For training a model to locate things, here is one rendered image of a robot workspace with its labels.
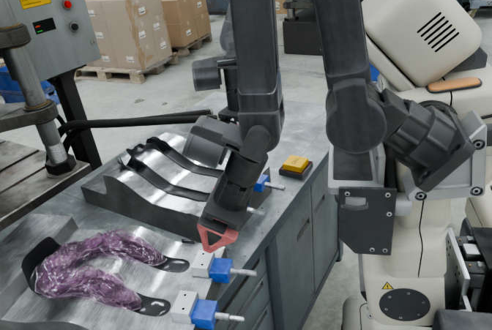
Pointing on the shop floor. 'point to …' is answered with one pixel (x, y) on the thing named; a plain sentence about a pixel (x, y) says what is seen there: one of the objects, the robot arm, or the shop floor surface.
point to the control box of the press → (55, 34)
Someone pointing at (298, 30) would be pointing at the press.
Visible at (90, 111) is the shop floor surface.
